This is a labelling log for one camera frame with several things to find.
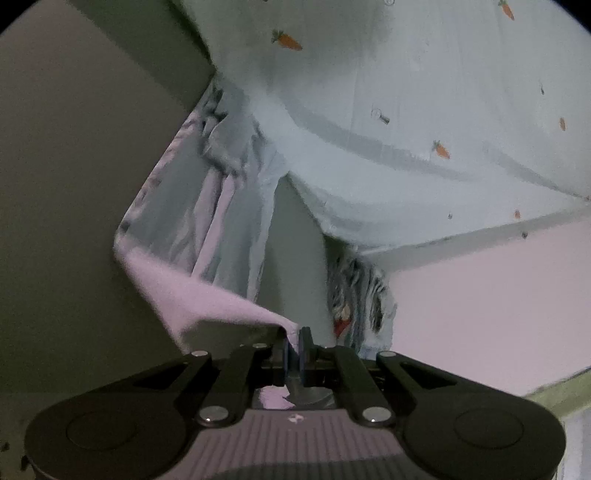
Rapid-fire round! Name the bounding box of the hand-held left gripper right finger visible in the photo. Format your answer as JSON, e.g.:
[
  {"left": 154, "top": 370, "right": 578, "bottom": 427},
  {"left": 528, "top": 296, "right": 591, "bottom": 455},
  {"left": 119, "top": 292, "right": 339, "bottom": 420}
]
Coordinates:
[{"left": 298, "top": 327, "right": 482, "bottom": 430}]

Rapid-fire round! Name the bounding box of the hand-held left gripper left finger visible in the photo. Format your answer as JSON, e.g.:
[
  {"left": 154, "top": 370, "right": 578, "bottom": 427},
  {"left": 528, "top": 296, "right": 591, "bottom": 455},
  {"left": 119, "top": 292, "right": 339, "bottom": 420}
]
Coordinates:
[{"left": 117, "top": 335, "right": 293, "bottom": 429}]

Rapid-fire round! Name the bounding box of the pale blue garment pink lining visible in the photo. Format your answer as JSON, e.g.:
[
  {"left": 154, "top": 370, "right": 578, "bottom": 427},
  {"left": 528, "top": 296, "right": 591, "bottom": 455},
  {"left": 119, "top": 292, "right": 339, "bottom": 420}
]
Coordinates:
[{"left": 113, "top": 83, "right": 301, "bottom": 411}]

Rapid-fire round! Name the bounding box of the black white striped cloth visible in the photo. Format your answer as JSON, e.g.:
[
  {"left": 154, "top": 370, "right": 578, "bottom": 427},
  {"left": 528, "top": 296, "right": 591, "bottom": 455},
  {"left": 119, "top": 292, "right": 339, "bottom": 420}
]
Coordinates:
[{"left": 325, "top": 244, "right": 398, "bottom": 361}]

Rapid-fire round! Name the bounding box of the carrot print bed sheet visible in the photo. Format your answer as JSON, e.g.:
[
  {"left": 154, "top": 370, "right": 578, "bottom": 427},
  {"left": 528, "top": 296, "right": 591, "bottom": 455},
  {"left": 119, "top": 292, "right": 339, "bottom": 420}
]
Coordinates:
[{"left": 175, "top": 0, "right": 591, "bottom": 259}]

